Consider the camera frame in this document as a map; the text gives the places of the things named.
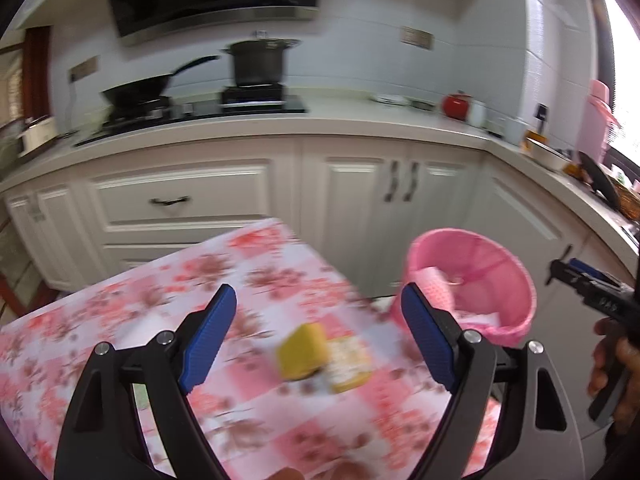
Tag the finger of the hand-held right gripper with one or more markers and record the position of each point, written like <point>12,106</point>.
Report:
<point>562,275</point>
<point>585,266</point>

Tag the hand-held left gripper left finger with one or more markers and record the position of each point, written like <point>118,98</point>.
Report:
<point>207,340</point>

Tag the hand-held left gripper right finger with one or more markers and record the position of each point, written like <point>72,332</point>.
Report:
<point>425,335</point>

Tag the white tissue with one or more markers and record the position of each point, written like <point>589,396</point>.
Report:
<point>482,320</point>

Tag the yellow sponge pieces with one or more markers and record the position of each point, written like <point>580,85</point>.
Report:
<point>347,365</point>

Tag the pink trash bin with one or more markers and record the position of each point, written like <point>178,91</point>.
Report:
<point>480,255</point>

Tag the person's right hand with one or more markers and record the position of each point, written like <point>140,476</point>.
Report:
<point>629,360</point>

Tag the pink foam fruit net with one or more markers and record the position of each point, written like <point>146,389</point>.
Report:
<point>440,296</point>

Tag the black round lid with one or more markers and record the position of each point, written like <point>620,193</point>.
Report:
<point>600,185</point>

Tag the orange fruit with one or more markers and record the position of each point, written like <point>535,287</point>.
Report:
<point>576,170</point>

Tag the pink floral tablecloth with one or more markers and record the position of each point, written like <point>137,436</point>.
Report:
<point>280,260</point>

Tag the white bowl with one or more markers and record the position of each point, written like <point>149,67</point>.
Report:
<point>547,156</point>

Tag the pink thermos bottle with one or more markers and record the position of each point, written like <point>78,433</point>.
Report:
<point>597,115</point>

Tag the white kitchen base cabinet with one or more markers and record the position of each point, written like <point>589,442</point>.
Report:
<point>340,185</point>

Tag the white jar with spoon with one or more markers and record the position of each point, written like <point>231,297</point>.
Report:
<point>477,114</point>

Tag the window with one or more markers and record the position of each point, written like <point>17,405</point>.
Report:
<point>622,85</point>

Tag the red lidded pot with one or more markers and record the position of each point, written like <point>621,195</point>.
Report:
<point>456,106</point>

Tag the small metal dish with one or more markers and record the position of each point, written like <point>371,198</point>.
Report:
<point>422,105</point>

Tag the white flat dish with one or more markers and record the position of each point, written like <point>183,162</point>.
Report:
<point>389,99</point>

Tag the black gas stove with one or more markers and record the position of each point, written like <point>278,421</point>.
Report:
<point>260,103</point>

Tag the black wok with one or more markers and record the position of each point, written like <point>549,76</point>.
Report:
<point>135,91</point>

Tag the white kitchen appliance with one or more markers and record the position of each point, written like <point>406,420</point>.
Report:
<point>37,135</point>

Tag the black cooking pot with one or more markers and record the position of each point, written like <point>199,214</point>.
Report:
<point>257,62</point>

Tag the beige wall socket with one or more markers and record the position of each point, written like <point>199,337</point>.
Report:
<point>424,39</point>
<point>409,35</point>

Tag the dark wall socket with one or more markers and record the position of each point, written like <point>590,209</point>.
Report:
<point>83,70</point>

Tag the wooden glass door frame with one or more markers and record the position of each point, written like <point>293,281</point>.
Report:
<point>36,65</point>

